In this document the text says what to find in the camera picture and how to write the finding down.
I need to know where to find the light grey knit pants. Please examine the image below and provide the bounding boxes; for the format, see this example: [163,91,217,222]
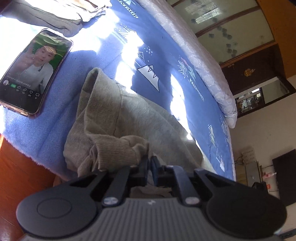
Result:
[63,67,218,199]

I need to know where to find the white perforated box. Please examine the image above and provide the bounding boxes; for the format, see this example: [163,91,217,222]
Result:
[241,147,257,165]

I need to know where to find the grey cabinet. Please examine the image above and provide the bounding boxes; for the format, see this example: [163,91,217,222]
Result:
[245,162,261,187]

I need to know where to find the black television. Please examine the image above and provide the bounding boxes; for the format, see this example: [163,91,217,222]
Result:
[273,149,296,206]

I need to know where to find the blue patterned bed sheet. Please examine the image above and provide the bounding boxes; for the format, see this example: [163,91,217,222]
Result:
[1,1,235,179]

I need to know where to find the smartphone with lit screen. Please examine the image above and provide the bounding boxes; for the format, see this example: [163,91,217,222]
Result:
[1,29,73,116]

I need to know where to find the dark wooden door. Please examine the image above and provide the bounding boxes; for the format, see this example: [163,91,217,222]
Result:
[222,44,285,95]

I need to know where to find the glass sliding wardrobe doors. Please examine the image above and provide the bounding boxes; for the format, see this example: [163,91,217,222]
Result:
[168,0,274,64]

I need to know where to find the white lavender rolled quilt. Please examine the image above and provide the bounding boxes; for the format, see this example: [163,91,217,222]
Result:
[138,1,238,128]

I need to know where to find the pile of crumpled clothes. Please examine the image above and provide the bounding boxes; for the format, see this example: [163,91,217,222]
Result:
[1,1,112,37]

